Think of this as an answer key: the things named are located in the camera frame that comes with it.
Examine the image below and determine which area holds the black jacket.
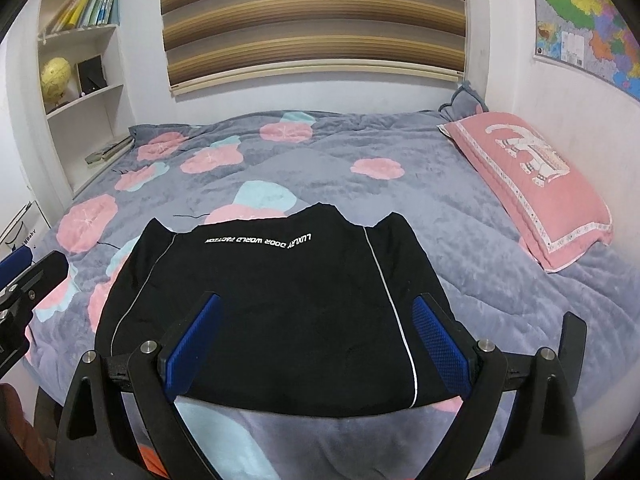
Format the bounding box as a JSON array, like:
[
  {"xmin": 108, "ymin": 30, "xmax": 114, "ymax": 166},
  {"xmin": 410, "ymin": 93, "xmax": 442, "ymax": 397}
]
[{"xmin": 96, "ymin": 204, "xmax": 471, "ymax": 417}]

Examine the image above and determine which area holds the grey floral bed quilt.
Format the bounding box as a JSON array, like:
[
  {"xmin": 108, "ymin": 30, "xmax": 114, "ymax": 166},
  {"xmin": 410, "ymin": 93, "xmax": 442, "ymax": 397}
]
[{"xmin": 24, "ymin": 106, "xmax": 640, "ymax": 480}]

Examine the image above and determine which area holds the white bookshelf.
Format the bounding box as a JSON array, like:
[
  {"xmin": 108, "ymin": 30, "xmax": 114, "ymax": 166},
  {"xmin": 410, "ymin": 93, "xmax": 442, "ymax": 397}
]
[{"xmin": 37, "ymin": 0, "xmax": 134, "ymax": 195}]

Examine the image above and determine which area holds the yellow globe ball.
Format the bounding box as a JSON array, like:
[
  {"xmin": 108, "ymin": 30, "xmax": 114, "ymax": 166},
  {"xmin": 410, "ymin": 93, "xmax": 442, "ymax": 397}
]
[{"xmin": 40, "ymin": 56, "xmax": 76, "ymax": 108}]

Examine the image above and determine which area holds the black box on shelf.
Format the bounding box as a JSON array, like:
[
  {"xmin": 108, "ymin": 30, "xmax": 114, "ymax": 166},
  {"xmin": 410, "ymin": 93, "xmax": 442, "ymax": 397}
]
[{"xmin": 76, "ymin": 55, "xmax": 107, "ymax": 96}]

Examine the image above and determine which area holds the pink pillow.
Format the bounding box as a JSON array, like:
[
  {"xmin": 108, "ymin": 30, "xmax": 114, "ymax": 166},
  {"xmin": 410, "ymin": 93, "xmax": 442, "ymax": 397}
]
[{"xmin": 439, "ymin": 112, "xmax": 613, "ymax": 273}]

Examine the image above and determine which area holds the striped window blind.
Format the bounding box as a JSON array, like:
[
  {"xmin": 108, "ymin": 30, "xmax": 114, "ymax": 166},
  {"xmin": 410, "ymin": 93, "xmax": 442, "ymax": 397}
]
[{"xmin": 160, "ymin": 0, "xmax": 466, "ymax": 96}]

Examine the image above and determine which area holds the grey pillow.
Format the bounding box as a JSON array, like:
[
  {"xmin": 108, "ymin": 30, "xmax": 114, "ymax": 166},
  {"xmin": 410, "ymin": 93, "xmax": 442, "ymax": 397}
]
[{"xmin": 438, "ymin": 80, "xmax": 489, "ymax": 122}]

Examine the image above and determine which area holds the wall map poster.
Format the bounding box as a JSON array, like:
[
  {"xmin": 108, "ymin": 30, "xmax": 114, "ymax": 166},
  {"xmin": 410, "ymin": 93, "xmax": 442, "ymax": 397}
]
[{"xmin": 535, "ymin": 0, "xmax": 639, "ymax": 99}]

